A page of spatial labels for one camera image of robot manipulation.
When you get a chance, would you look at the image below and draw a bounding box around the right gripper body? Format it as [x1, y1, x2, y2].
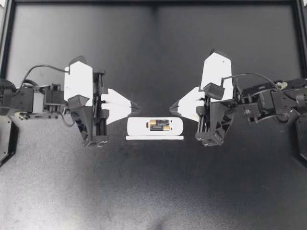
[195, 97, 238, 147]

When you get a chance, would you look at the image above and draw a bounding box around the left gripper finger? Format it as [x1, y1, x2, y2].
[101, 88, 141, 109]
[101, 103, 142, 126]

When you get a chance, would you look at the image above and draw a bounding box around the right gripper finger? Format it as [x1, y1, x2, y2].
[169, 86, 206, 111]
[169, 100, 205, 121]

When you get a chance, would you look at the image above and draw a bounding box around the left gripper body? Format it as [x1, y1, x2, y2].
[71, 69, 109, 147]

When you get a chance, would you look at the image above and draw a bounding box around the black and gold battery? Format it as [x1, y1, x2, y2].
[149, 119, 171, 126]
[149, 125, 171, 132]

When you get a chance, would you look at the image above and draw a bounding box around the white remote control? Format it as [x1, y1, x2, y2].
[126, 116, 184, 136]

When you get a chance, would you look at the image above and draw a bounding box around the thin black cable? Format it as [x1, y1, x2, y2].
[20, 65, 71, 88]
[222, 72, 283, 91]
[59, 107, 76, 128]

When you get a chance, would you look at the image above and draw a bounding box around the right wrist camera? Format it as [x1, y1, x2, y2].
[200, 49, 235, 102]

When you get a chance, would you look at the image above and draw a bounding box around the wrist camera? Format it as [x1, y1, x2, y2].
[64, 56, 94, 109]
[200, 49, 235, 102]

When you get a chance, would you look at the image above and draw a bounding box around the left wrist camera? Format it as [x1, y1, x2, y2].
[64, 56, 94, 109]

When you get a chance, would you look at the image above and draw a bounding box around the black frame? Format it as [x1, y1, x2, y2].
[0, 0, 307, 81]

